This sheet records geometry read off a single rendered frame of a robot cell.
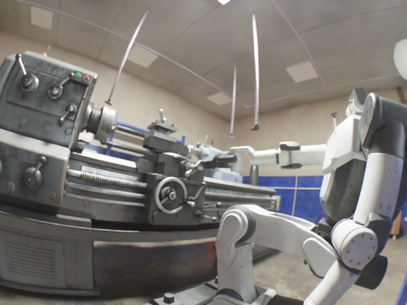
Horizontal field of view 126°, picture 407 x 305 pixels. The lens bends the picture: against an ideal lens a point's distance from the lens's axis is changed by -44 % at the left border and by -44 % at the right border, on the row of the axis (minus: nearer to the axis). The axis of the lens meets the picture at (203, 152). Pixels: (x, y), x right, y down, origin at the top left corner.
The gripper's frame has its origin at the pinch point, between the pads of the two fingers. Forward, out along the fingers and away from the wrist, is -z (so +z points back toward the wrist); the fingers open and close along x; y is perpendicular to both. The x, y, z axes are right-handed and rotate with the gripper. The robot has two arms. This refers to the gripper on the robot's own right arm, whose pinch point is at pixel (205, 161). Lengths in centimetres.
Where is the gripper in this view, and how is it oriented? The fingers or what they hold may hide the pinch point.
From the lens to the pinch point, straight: 109.1
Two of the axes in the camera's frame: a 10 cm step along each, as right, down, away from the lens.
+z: 6.7, -0.7, -7.4
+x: 5.9, -5.5, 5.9
